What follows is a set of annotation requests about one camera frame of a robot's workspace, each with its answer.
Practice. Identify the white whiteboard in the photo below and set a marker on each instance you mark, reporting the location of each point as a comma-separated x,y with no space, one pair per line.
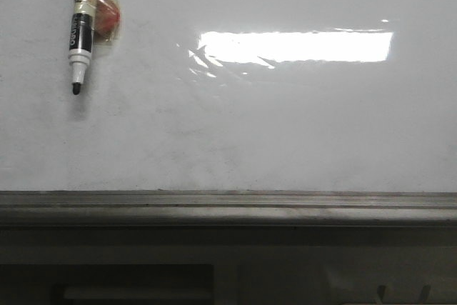
302,95

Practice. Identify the grey metal whiteboard tray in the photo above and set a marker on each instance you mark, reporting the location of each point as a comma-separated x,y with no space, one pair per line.
226,208

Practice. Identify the red magnet in clear tape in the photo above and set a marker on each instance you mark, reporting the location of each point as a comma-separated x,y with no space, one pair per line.
107,20

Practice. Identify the black white whiteboard marker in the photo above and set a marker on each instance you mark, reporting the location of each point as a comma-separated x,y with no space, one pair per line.
81,41

